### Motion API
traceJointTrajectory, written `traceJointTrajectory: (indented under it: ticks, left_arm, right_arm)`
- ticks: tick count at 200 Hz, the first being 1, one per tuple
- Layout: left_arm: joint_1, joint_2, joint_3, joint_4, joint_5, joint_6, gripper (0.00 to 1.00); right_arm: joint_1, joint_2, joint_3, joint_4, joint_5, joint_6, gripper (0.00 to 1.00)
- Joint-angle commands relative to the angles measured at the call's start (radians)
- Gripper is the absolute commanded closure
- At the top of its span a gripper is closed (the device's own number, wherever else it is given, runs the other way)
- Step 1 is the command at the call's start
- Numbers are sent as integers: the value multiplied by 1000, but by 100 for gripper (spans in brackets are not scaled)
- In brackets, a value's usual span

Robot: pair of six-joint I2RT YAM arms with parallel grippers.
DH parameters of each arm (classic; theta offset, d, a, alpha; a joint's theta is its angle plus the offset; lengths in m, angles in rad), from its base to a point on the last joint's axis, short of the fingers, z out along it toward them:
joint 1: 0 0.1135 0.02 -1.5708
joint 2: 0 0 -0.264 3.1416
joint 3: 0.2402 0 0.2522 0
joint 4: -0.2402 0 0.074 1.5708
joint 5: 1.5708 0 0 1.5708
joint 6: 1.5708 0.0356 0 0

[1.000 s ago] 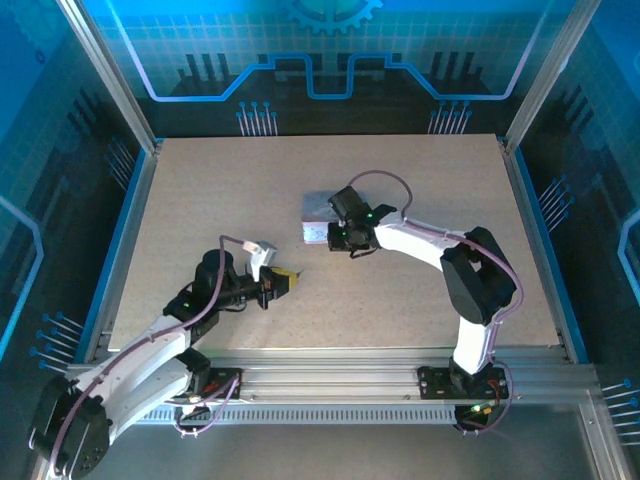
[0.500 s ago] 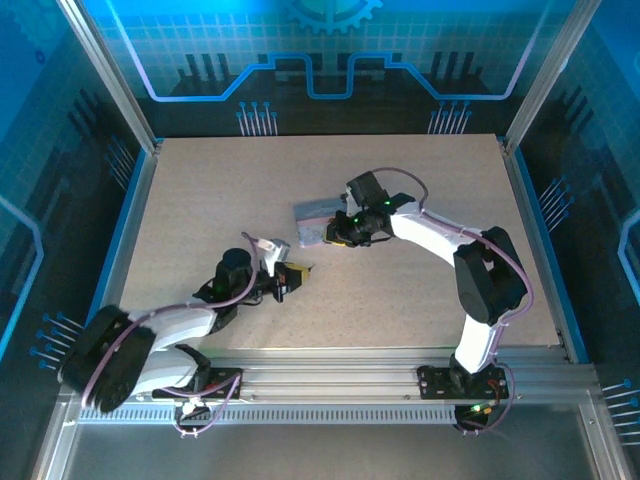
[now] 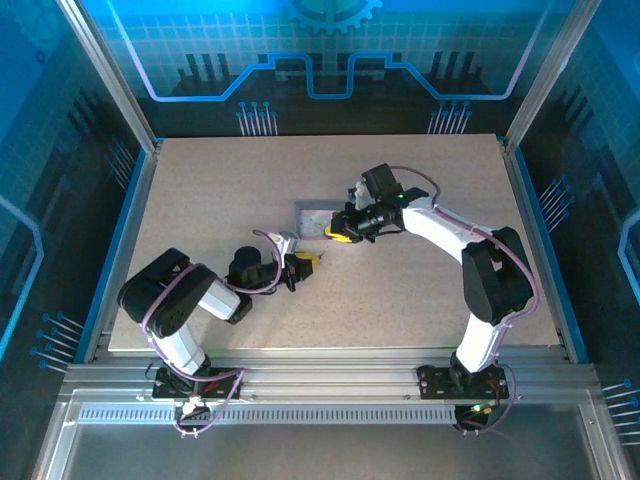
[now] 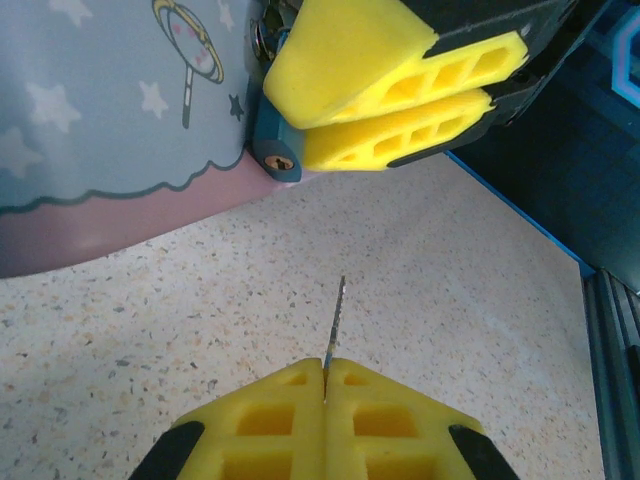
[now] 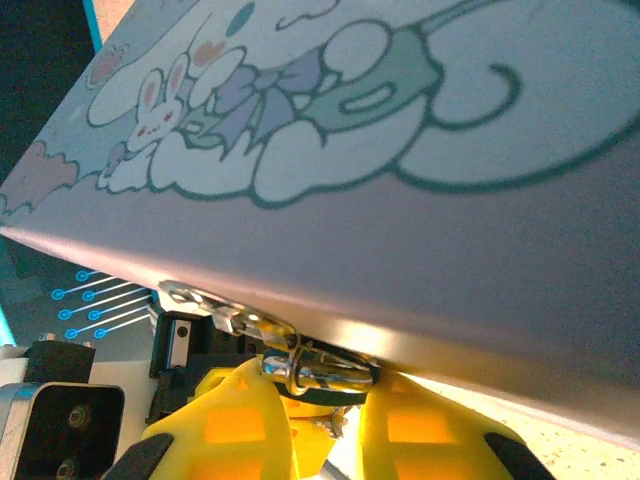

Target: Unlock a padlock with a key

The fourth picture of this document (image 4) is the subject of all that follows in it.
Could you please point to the small teal padlock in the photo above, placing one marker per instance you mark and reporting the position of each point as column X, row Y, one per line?
column 277, row 160

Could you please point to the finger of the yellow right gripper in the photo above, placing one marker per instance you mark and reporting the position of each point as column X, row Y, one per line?
column 350, row 55
column 400, row 135

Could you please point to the silver metal box hasp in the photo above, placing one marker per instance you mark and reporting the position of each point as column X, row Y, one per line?
column 261, row 37

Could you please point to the blue cartoon print tin box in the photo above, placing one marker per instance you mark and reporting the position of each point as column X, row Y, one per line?
column 110, row 125

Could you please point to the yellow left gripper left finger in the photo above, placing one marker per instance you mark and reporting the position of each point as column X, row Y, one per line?
column 260, row 425

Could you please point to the aluminium frame side rail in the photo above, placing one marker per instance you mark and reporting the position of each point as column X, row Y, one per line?
column 615, row 360

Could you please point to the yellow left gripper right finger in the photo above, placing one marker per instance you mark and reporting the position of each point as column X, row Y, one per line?
column 390, row 425

